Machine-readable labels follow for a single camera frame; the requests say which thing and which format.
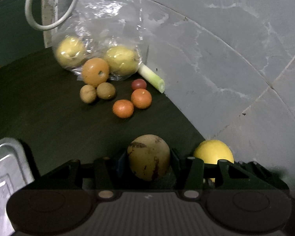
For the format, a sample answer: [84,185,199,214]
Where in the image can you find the large yellow citrus fruit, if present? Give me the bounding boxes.
[193,139,235,183]

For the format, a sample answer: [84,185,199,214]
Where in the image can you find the round tan spotted fruit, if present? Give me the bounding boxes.
[127,134,171,180]

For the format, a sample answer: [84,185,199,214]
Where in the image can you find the small orange mandarin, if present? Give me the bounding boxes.
[112,99,134,119]
[131,88,152,109]

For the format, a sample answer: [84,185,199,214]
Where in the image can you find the small brown kiwi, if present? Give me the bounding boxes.
[80,85,97,103]
[96,82,116,100]

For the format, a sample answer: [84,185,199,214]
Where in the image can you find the small red plum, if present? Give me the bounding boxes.
[131,79,147,91]

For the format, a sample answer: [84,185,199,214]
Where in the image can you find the large orange persimmon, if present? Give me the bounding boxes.
[81,58,110,87]

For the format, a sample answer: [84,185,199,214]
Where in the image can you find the metal baking tray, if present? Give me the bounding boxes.
[0,137,34,235]

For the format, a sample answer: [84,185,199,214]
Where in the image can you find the green leek stalk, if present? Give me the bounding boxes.
[138,63,165,93]

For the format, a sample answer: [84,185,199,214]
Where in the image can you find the yellow apple in bag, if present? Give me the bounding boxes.
[104,45,139,77]
[55,36,86,68]

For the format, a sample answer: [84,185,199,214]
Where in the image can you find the clear plastic bag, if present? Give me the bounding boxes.
[51,0,148,80]

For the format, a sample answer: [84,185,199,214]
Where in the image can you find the dark green box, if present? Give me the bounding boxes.
[0,0,45,67]

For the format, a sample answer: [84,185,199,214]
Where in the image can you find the white hose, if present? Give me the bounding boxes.
[24,0,77,32]

